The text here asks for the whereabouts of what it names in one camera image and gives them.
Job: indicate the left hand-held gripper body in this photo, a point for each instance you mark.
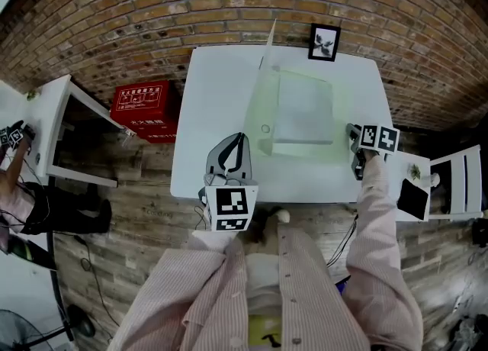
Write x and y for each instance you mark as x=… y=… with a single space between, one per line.
x=230 y=200

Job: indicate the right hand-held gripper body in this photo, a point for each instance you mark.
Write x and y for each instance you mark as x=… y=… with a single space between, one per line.
x=377 y=139

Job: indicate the translucent green folder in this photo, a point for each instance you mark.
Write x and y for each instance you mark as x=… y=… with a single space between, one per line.
x=263 y=97

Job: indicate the person's right forearm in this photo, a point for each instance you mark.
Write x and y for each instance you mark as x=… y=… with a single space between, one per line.
x=375 y=204

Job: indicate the person's left forearm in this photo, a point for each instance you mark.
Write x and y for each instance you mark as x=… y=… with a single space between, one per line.
x=213 y=240

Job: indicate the small white table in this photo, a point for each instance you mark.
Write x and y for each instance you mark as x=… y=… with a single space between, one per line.
x=409 y=162

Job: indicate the small green plant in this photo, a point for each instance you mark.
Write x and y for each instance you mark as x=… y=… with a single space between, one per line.
x=33 y=94
x=415 y=171

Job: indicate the white paper stack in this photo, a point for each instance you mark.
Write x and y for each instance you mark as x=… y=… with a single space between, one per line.
x=305 y=109

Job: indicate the person's shoe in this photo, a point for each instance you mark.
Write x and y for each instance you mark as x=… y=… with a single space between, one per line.
x=283 y=215

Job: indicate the black pad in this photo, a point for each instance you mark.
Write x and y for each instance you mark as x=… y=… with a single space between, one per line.
x=413 y=198

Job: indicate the red metal box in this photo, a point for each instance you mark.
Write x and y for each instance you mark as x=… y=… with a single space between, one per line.
x=143 y=107

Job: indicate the white chair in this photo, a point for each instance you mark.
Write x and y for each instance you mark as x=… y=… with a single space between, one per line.
x=470 y=185

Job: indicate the person's striped pink shirt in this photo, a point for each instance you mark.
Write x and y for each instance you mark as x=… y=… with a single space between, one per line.
x=305 y=296

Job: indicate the white side table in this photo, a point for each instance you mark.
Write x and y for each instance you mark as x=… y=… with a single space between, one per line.
x=49 y=105

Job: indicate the black floor fan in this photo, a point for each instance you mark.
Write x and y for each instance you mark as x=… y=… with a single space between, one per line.
x=23 y=332

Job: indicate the black picture frame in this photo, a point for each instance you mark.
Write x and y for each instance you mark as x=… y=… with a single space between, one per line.
x=324 y=42

